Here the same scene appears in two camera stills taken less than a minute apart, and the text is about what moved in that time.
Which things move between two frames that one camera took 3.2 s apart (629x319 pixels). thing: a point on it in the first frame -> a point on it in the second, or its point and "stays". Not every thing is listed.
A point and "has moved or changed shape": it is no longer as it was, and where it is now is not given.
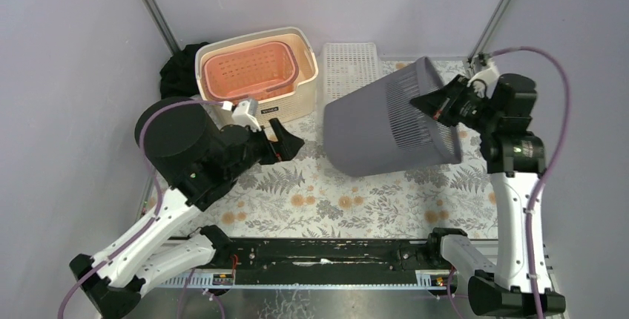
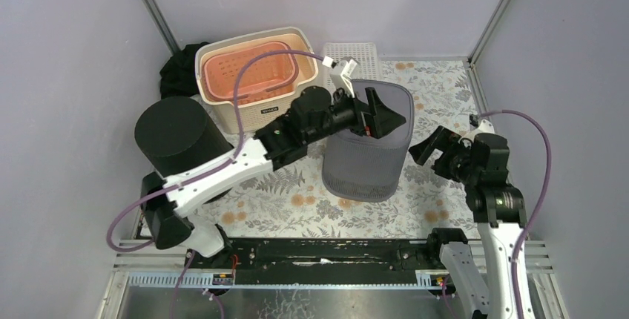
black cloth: [178, 76] stays
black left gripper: [271, 144] -> [366, 112]
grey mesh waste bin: [374, 128] has moved or changed shape
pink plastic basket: [248, 70] stays
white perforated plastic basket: [344, 67] stays
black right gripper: [441, 102] -> [443, 139]
